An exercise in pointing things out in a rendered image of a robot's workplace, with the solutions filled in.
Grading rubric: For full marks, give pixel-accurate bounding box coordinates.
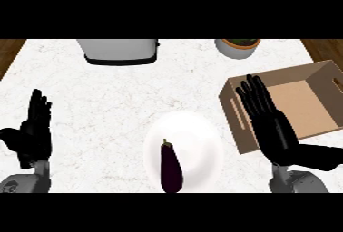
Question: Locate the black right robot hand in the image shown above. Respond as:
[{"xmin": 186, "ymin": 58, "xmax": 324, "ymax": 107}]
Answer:
[{"xmin": 235, "ymin": 73, "xmax": 343, "ymax": 172}]

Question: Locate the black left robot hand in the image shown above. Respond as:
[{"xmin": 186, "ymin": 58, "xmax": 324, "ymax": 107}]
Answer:
[{"xmin": 0, "ymin": 88, "xmax": 53, "ymax": 170}]

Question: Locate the brown cardboard box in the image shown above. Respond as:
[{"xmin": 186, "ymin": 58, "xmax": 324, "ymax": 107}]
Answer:
[{"xmin": 217, "ymin": 59, "xmax": 343, "ymax": 155}]

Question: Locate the white plate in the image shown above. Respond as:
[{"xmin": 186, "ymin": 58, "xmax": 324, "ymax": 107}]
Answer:
[{"xmin": 142, "ymin": 111, "xmax": 226, "ymax": 193}]

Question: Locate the dark purple eggplant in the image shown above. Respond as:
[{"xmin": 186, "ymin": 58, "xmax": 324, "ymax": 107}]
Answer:
[{"xmin": 160, "ymin": 138, "xmax": 185, "ymax": 194}]

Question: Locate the potted plant in pale pot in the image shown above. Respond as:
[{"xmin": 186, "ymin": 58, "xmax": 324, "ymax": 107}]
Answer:
[{"xmin": 215, "ymin": 39, "xmax": 262, "ymax": 60}]

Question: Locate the pale grey appliance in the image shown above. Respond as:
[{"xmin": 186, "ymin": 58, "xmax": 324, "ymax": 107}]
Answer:
[{"xmin": 76, "ymin": 39, "xmax": 161, "ymax": 66}]

